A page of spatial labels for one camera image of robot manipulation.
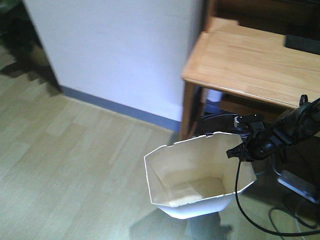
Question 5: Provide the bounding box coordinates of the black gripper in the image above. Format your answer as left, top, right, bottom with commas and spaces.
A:
226, 122, 288, 161

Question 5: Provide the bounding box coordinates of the white plastic trash bin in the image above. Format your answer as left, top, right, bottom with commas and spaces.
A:
144, 132, 256, 220

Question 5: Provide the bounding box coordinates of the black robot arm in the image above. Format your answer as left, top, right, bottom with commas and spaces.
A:
226, 94, 320, 162

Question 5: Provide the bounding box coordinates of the light wooden desk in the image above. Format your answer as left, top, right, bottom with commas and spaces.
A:
179, 0, 320, 140

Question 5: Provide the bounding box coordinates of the black monitor stand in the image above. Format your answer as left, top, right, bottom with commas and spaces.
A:
284, 34, 320, 55

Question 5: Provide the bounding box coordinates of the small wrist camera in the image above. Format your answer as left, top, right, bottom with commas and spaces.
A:
233, 113, 264, 128

